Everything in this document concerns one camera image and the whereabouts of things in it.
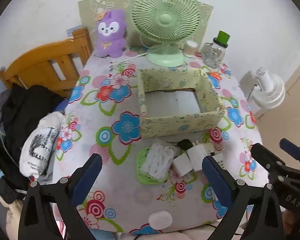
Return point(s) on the white printed cloth bag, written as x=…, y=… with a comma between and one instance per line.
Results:
x=40, y=150

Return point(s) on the person's right hand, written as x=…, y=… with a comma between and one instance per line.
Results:
x=291, y=221

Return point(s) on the green desk fan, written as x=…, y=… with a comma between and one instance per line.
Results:
x=165, y=20

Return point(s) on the wooden chair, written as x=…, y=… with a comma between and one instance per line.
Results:
x=40, y=62

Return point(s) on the black backpack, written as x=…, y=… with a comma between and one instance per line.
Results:
x=5, y=180

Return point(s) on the round cream compact case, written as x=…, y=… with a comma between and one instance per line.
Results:
x=160, y=219

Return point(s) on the floral tablecloth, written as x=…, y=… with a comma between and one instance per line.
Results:
x=130, y=192

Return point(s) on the white socket adapter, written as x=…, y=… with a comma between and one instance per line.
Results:
x=197, y=156

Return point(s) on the black jacket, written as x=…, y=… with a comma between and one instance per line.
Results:
x=22, y=110

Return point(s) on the white charger adapter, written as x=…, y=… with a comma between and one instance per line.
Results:
x=182, y=166

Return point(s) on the black car key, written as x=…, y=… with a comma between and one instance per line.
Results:
x=184, y=144

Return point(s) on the glass jar with green lid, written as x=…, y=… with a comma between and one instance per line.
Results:
x=213, y=52

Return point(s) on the clear plastic box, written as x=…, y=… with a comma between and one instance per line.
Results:
x=157, y=160

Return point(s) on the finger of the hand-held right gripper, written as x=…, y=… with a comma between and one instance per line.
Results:
x=290, y=147
x=262, y=155

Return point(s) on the beige patterned board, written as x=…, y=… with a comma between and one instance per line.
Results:
x=90, y=12

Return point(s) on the white floor fan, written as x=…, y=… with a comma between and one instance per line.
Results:
x=270, y=90

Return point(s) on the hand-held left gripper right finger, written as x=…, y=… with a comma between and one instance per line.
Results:
x=215, y=177

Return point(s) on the green perforated panda case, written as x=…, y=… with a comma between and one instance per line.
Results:
x=141, y=157

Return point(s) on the green patterned fabric storage box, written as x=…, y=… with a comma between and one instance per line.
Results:
x=177, y=125

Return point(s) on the cotton swab container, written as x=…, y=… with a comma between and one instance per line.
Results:
x=190, y=47

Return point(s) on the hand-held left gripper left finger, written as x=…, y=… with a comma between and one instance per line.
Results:
x=90, y=172

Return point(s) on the purple plush toy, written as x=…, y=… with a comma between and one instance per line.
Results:
x=110, y=40

